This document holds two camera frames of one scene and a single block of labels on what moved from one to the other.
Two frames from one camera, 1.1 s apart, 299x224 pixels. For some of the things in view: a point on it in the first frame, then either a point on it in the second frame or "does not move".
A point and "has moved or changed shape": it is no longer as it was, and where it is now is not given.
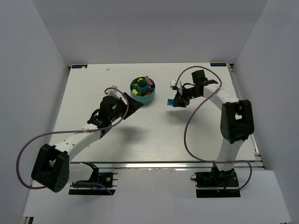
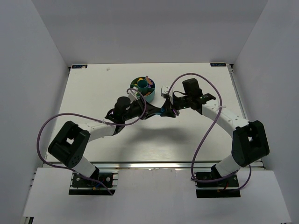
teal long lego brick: x=170 y=102 has moved or changed shape
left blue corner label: x=81 y=66 does not move
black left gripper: x=125 y=105 → x=145 y=109
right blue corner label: x=217 y=64 does not move
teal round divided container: x=143 y=89 does not move
